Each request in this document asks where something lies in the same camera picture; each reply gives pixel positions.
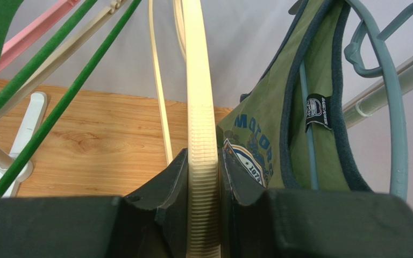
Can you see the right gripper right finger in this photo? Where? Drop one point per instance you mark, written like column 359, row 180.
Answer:
column 246, row 221

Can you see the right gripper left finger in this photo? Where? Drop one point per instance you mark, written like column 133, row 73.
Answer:
column 159, row 212

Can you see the wooden hanger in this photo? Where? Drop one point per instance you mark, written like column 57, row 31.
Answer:
column 203, row 234
column 61, row 54

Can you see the olive green tank top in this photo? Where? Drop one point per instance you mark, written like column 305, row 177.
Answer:
column 263, row 142

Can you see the teal plastic hanger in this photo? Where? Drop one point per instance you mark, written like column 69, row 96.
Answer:
column 394, row 83

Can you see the pink plastic hanger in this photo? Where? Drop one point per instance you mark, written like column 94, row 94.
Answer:
column 33, row 31

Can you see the green plastic hanger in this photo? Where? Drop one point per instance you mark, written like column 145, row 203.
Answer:
column 16, row 166

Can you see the metal clothes rack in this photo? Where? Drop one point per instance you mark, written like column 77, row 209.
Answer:
column 355, row 111

